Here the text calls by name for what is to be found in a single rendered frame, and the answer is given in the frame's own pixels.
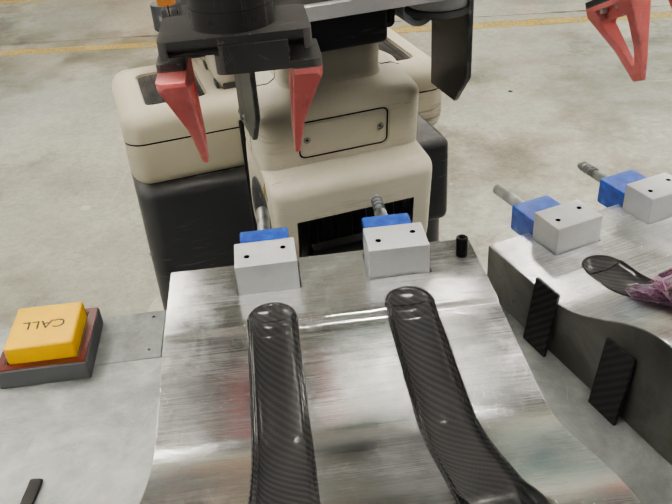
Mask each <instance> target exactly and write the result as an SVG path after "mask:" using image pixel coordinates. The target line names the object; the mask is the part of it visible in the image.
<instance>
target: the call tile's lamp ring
mask: <svg viewBox="0 0 672 504"><path fill-rule="evenodd" d="M85 311H86V313H89V317H88V321H87V325H86V329H85V333H84V337H83V341H82V345H81V349H80V353H79V356H78V357H70V358H62V359H53V360H45V361H37V362H29V363H21V364H13V365H5V364H6V361H7V358H6V356H5V353H4V349H3V352H2V354H1V357H0V372H5V371H13V370H21V369H29V368H37V367H45V366H53V365H61V364H69V363H77V362H85V361H86V357H87V353H88V349H89V345H90V340H91V336H92V332H93V328H94V323H95V319H96V315H97V311H98V307H95V308H86V309H85Z"/></svg>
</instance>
